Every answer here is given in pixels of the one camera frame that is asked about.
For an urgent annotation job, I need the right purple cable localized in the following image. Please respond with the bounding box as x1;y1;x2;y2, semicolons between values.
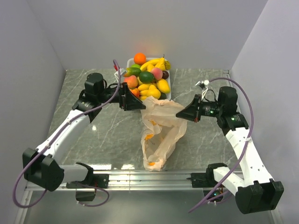
188;77;255;213

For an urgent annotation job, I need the translucent orange plastic bag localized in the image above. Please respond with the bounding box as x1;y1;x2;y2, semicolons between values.
141;97;187;171

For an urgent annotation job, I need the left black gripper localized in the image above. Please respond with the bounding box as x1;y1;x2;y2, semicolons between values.
98;82;146;111

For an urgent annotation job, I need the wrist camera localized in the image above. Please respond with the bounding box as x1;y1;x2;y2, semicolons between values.
114;65;127;82
196;80;210;100

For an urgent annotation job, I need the fake pink peach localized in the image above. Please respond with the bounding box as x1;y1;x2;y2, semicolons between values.
150;68;163;80

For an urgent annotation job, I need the fake banana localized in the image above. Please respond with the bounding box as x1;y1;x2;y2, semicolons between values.
140;58;160;71

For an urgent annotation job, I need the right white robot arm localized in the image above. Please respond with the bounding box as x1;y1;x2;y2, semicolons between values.
176;86;284;214

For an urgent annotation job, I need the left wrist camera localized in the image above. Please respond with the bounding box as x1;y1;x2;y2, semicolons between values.
114;65;127;82

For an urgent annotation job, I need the fake orange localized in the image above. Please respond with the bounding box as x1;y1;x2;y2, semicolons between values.
134;53;147;65

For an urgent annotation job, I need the fake red apple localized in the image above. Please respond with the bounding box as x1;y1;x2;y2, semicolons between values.
129;88;140;98

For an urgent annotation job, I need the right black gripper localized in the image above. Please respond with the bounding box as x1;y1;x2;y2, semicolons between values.
176;94;224;122

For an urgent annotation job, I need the fake red green mango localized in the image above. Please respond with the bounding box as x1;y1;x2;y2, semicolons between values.
123;67;141;77

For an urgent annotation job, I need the fake dark plum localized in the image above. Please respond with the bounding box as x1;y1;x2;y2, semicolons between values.
162;70;169;80

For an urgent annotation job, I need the fake green lime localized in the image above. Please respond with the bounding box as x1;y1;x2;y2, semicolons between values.
139;71;155;83

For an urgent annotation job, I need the fake left peach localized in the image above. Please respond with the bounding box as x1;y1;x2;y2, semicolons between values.
124;75;138;89

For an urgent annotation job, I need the fake yellow mango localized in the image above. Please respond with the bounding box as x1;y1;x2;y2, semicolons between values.
156;79;171;94

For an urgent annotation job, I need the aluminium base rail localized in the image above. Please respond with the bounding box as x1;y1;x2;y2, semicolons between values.
23;169;271;192

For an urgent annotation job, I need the fake yellow pear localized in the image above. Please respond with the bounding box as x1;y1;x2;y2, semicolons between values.
155;56;171;70

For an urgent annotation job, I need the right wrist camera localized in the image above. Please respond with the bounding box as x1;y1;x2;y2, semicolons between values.
196;80;210;100

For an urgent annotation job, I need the white plastic fruit tray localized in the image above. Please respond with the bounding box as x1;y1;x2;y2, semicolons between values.
127;57;171;100

